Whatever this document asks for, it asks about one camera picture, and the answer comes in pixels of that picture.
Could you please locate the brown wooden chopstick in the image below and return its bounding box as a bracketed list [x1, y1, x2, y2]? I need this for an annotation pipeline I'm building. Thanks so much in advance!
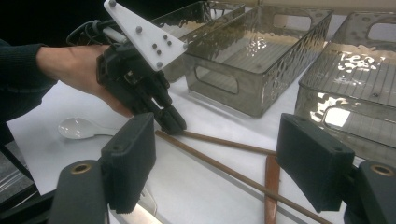
[180, 130, 278, 156]
[154, 129, 333, 224]

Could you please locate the white table sheet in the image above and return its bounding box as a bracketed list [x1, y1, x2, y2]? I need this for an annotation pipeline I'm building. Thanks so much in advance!
[6, 46, 396, 224]

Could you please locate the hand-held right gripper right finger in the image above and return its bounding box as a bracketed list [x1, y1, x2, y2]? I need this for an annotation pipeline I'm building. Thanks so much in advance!
[276, 112, 356, 213]

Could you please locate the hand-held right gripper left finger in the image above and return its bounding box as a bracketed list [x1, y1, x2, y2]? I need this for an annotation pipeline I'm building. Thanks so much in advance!
[100, 112, 157, 215]

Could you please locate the red-brown wooden spoon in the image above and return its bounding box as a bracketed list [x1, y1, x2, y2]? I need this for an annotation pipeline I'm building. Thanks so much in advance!
[263, 154, 282, 224]

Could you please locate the smoky clear plastic bin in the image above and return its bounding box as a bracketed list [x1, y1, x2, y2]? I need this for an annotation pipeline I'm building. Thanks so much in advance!
[293, 11, 396, 167]
[151, 0, 247, 83]
[182, 5, 334, 119]

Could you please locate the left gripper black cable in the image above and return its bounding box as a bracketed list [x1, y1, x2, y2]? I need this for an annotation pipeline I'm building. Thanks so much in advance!
[65, 19, 125, 47]

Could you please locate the white ceramic spoon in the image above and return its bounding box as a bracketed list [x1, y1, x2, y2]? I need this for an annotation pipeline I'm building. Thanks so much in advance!
[57, 117, 120, 140]

